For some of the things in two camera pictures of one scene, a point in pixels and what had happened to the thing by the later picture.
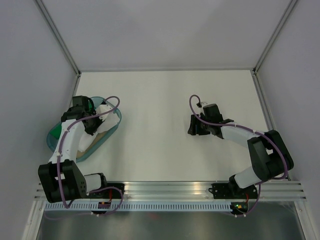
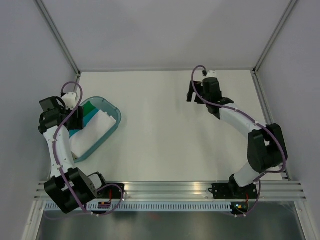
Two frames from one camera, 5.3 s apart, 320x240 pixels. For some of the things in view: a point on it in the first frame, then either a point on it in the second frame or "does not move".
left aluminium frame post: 58,37 does not move
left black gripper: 92,131 to 78,123
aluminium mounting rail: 198,190 does not move
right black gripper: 191,130 to 190,93
